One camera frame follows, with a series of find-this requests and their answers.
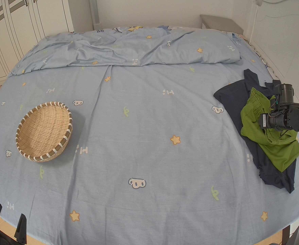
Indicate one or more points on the green shorts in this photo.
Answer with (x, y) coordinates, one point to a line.
(274, 152)

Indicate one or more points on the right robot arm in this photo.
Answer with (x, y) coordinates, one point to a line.
(295, 116)

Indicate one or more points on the round woven basket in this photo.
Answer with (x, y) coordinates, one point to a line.
(44, 131)

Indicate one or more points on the bed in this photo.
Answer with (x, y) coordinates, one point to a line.
(149, 126)

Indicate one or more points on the white wardrobe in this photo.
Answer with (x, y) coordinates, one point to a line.
(11, 22)

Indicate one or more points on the pale blue quilt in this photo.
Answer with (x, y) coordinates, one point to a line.
(139, 47)

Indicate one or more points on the dark blue T-shirt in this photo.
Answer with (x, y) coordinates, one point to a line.
(231, 98)

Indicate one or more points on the grey bedside table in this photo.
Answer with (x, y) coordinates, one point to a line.
(218, 23)

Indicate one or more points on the grey wall duct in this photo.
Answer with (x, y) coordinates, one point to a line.
(94, 4)

